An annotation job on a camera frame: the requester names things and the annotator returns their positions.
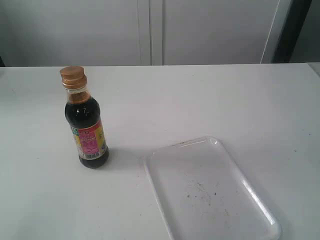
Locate dark soy sauce bottle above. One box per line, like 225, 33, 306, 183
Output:
59, 66, 109, 169

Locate white plastic tray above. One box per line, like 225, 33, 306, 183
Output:
144, 136, 281, 240

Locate grey cabinet doors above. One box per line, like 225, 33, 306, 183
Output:
0, 0, 291, 67

